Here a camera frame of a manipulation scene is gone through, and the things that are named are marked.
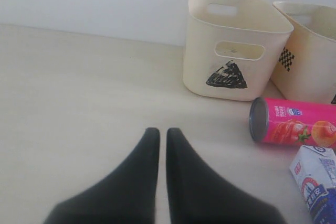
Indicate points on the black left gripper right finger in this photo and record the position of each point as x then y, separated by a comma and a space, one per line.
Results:
197, 194

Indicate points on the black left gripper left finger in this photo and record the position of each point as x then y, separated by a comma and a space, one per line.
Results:
126, 195

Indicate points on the pink chips can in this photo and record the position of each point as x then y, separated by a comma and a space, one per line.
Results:
294, 123

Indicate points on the white blue milk carton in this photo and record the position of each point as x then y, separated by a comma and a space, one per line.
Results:
313, 169

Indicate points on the cream bin triangle mark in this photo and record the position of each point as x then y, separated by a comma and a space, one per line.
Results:
232, 47

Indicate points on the cream bin square mark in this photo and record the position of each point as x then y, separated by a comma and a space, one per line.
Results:
306, 67

